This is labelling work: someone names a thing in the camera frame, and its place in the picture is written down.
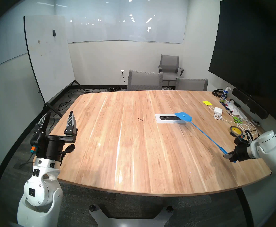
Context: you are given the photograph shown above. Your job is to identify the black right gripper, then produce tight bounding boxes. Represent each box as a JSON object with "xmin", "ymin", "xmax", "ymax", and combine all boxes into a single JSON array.
[{"xmin": 223, "ymin": 144, "xmax": 252, "ymax": 162}]

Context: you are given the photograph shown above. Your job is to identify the black and yellow tape roll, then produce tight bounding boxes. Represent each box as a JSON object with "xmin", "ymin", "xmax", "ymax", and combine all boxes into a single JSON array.
[{"xmin": 230, "ymin": 126, "xmax": 244, "ymax": 137}]

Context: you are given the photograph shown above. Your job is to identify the rolling white whiteboard black stand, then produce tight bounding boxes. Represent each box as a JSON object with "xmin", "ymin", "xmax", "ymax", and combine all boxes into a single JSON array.
[{"xmin": 23, "ymin": 15, "xmax": 86, "ymax": 117}]

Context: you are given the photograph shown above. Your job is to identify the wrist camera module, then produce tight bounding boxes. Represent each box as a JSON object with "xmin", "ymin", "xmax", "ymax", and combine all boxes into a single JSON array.
[
  {"xmin": 29, "ymin": 132, "xmax": 46, "ymax": 156},
  {"xmin": 234, "ymin": 135, "xmax": 249, "ymax": 145}
]

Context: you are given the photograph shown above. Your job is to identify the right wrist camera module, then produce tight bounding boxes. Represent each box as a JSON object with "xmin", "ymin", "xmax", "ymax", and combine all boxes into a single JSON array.
[{"xmin": 234, "ymin": 135, "xmax": 249, "ymax": 145}]

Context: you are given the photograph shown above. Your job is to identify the grey office chair with armrests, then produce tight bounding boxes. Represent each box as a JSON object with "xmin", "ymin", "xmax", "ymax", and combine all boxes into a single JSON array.
[{"xmin": 157, "ymin": 54, "xmax": 184, "ymax": 88}]

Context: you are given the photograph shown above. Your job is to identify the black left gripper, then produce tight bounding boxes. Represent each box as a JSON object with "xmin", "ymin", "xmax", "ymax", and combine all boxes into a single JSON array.
[{"xmin": 33, "ymin": 110, "xmax": 78, "ymax": 162}]

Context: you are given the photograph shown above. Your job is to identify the green handled scissors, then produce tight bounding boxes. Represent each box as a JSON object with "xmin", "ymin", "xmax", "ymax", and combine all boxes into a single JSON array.
[{"xmin": 226, "ymin": 111, "xmax": 243, "ymax": 124}]

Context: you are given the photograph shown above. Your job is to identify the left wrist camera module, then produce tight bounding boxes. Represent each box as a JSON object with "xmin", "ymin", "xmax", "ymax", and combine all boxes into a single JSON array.
[{"xmin": 29, "ymin": 132, "xmax": 46, "ymax": 156}]

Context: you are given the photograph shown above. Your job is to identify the blue plastic fly swatter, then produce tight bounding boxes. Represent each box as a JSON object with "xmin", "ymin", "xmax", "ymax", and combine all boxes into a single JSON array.
[{"xmin": 174, "ymin": 112, "xmax": 236, "ymax": 163}]

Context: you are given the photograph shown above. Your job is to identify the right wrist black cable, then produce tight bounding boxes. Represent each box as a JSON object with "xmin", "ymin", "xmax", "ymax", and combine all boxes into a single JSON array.
[{"xmin": 244, "ymin": 129, "xmax": 259, "ymax": 142}]

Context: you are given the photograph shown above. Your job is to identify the wall whiteboard with blue writing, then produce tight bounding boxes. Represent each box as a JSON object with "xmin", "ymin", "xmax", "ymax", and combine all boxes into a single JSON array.
[{"xmin": 0, "ymin": 0, "xmax": 56, "ymax": 73}]

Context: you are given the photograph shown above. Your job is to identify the white charging cable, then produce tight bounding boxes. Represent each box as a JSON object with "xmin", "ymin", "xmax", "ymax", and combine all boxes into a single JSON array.
[{"xmin": 209, "ymin": 107, "xmax": 257, "ymax": 135}]

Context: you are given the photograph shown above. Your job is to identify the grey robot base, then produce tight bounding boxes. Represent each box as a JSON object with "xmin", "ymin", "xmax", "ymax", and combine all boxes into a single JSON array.
[{"xmin": 89, "ymin": 204, "xmax": 174, "ymax": 227}]

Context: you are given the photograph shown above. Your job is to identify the wide glass wall whiteboard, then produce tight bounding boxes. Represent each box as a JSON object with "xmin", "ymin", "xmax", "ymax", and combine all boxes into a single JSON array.
[{"xmin": 55, "ymin": 0, "xmax": 189, "ymax": 44}]

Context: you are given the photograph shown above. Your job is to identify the whiteboard cleaner spray bottle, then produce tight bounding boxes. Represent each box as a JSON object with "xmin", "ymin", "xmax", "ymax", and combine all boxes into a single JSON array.
[{"xmin": 220, "ymin": 87, "xmax": 231, "ymax": 103}]

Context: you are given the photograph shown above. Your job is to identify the grey mesh office chair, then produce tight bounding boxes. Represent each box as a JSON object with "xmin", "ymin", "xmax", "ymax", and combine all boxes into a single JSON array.
[
  {"xmin": 175, "ymin": 78, "xmax": 208, "ymax": 91},
  {"xmin": 127, "ymin": 70, "xmax": 164, "ymax": 91}
]

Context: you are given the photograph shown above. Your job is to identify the thin black floor cable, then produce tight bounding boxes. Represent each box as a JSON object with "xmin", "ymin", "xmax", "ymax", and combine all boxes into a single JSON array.
[{"xmin": 51, "ymin": 88, "xmax": 105, "ymax": 116}]

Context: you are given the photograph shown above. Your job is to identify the silver table power outlet box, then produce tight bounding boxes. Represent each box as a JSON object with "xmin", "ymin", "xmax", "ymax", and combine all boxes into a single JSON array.
[{"xmin": 155, "ymin": 114, "xmax": 188, "ymax": 124}]

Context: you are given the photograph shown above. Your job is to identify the black video sound bar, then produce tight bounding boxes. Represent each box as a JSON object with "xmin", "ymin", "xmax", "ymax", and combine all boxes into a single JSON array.
[{"xmin": 232, "ymin": 88, "xmax": 269, "ymax": 120}]

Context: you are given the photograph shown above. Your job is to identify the large black TV screen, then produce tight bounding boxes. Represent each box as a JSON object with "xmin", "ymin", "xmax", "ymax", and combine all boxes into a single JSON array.
[{"xmin": 208, "ymin": 0, "xmax": 276, "ymax": 116}]

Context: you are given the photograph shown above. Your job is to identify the crumpled white tissue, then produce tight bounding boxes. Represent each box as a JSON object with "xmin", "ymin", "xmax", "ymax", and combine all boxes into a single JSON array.
[{"xmin": 225, "ymin": 99, "xmax": 247, "ymax": 118}]

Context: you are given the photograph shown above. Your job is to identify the left wrist black sleeved cable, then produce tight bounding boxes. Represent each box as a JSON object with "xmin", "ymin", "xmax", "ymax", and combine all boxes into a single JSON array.
[{"xmin": 58, "ymin": 144, "xmax": 76, "ymax": 166}]

